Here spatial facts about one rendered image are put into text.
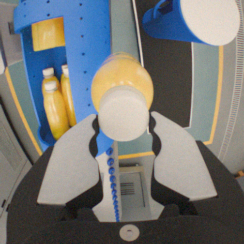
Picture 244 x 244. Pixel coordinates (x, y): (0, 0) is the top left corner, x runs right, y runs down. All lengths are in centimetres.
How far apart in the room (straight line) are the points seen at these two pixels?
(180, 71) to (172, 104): 35
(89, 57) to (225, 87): 189
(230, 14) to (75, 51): 58
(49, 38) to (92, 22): 11
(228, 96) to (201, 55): 69
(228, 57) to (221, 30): 139
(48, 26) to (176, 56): 128
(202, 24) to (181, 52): 95
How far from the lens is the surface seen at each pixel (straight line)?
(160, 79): 152
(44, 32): 41
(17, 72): 196
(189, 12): 59
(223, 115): 228
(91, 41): 38
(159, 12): 147
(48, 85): 50
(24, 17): 40
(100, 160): 91
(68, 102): 53
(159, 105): 161
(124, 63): 16
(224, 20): 67
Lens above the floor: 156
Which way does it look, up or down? 60 degrees down
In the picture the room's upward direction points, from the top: 177 degrees clockwise
